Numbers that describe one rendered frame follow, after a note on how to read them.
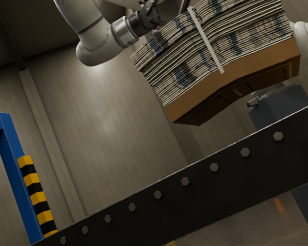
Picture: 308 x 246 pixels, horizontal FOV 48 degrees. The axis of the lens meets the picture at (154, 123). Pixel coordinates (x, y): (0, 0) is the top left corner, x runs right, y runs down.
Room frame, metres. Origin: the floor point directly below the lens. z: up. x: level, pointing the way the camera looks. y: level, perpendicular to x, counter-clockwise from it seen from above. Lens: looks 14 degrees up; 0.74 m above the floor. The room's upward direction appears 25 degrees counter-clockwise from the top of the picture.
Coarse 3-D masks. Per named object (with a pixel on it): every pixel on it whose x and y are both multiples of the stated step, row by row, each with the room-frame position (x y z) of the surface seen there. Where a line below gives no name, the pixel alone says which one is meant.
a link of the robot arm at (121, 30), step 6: (126, 18) 0.99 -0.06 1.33; (114, 24) 0.98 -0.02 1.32; (120, 24) 0.97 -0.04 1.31; (126, 24) 0.97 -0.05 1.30; (114, 30) 0.98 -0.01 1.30; (120, 30) 0.97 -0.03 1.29; (126, 30) 0.97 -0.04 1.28; (114, 36) 0.99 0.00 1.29; (120, 36) 0.98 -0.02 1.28; (126, 36) 0.98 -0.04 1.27; (132, 36) 0.99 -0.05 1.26; (120, 42) 1.00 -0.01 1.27; (126, 42) 1.00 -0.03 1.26; (132, 42) 1.02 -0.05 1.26
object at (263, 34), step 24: (216, 0) 0.78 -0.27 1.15; (240, 0) 0.77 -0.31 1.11; (264, 0) 0.76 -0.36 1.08; (216, 24) 0.80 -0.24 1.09; (240, 24) 0.78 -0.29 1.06; (264, 24) 0.77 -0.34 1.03; (288, 24) 0.76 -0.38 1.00; (240, 48) 0.80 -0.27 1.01; (264, 48) 0.78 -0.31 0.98; (264, 72) 0.81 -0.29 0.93; (288, 72) 0.90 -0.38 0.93
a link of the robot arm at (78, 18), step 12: (60, 0) 0.90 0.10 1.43; (72, 0) 0.90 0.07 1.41; (84, 0) 0.92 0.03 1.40; (96, 0) 0.95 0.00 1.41; (108, 0) 1.08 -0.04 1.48; (120, 0) 1.10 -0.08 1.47; (132, 0) 1.14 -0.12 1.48; (72, 12) 0.92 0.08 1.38; (84, 12) 0.93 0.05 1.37; (96, 12) 0.95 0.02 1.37; (72, 24) 0.95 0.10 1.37; (84, 24) 0.95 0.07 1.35
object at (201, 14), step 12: (204, 12) 0.80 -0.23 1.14; (192, 24) 0.82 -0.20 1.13; (204, 24) 0.81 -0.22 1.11; (192, 36) 0.82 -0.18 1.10; (216, 36) 0.80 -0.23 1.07; (204, 48) 0.82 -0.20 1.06; (216, 48) 0.81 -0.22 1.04; (204, 60) 0.82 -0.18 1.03; (228, 60) 0.81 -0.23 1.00; (228, 84) 0.82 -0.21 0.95; (240, 84) 0.86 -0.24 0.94
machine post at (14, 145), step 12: (0, 120) 1.66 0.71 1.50; (0, 132) 1.67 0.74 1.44; (12, 132) 1.70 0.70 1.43; (0, 144) 1.68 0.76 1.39; (12, 144) 1.68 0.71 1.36; (12, 156) 1.66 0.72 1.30; (12, 168) 1.67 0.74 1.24; (12, 180) 1.68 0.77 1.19; (24, 192) 1.66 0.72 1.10; (24, 204) 1.67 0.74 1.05; (24, 216) 1.68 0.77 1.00; (36, 216) 1.67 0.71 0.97; (36, 228) 1.66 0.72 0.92; (36, 240) 1.67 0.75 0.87
